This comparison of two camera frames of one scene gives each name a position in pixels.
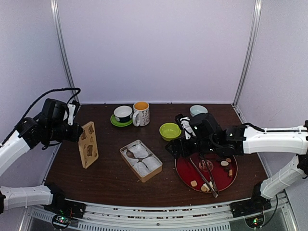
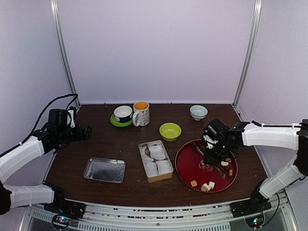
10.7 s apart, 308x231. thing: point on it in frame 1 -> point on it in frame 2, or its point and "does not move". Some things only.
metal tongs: x=213 y=188 -> x=217 y=169
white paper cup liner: x=131 y=160 -> x=147 y=159
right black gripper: x=174 y=143 -> x=210 y=160
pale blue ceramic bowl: x=196 y=109 does not move
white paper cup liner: x=139 y=151 -> x=157 y=152
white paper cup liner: x=151 y=162 -> x=164 y=167
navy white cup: x=123 y=113 does not move
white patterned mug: x=141 y=116 does not move
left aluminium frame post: x=55 y=7 does not move
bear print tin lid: x=88 y=145 -> x=107 y=170
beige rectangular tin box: x=142 y=161 -> x=156 y=161
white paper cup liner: x=141 y=169 -> x=151 y=169
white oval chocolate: x=224 y=163 does not move
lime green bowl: x=169 y=131 does not move
